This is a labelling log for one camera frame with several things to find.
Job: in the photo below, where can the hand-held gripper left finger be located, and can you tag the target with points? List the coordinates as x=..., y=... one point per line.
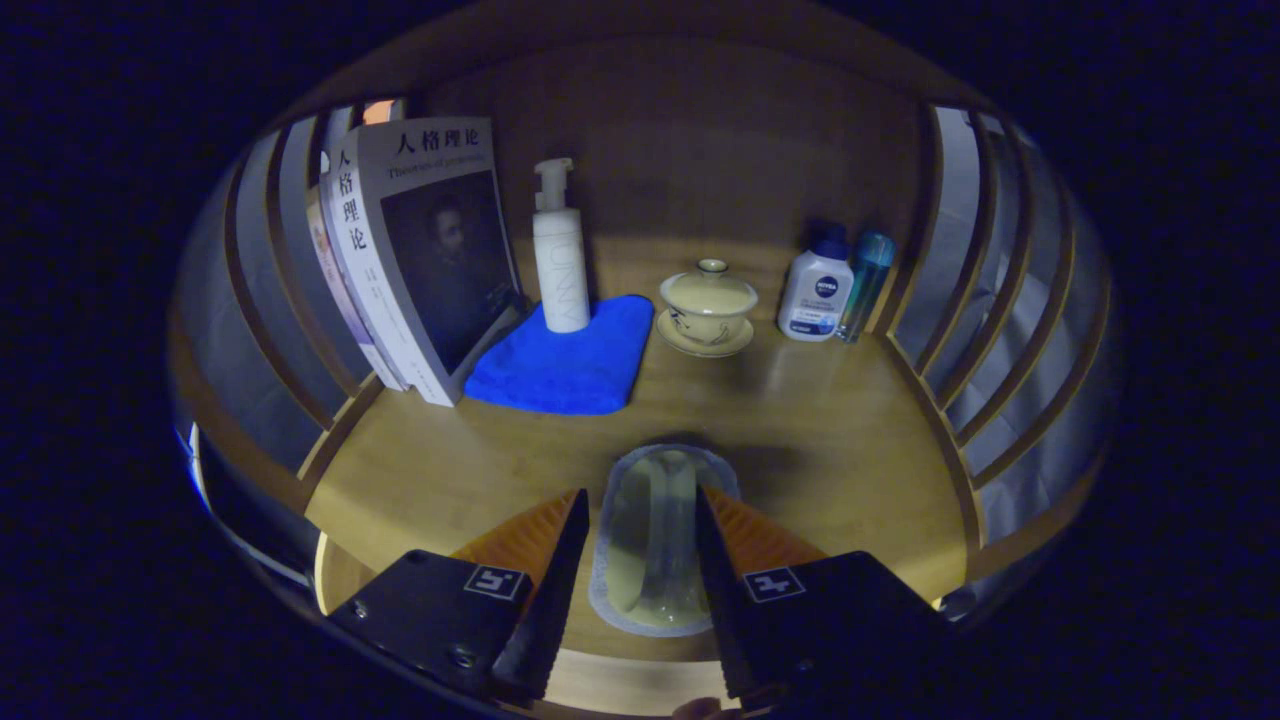
x=550, y=610

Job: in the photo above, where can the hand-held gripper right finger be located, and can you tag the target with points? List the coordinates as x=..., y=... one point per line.
x=725, y=600

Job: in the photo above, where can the pale green scrub brush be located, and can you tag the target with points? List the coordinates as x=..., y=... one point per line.
x=660, y=540

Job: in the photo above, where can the wooden countertop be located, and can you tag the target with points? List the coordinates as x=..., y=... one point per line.
x=800, y=440

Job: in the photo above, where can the wooden cabinet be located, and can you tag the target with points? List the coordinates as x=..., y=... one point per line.
x=700, y=150

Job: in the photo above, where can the blue folded cloth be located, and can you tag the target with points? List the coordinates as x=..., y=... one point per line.
x=560, y=370

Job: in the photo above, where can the beige saucer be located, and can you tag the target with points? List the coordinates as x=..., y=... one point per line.
x=700, y=350

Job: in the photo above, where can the beige lidded tea cup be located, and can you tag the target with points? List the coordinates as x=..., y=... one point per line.
x=705, y=300

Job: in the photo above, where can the white lotion bottle blue cap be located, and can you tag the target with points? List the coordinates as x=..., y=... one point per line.
x=815, y=295

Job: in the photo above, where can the white pump bottle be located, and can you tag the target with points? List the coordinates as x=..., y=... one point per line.
x=562, y=270

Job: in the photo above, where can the teal slim bottle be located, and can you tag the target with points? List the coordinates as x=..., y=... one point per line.
x=868, y=270

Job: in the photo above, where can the thick white book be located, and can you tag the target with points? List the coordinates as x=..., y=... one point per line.
x=440, y=260

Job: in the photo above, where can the thin purple book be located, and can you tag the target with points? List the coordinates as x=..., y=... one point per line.
x=325, y=245

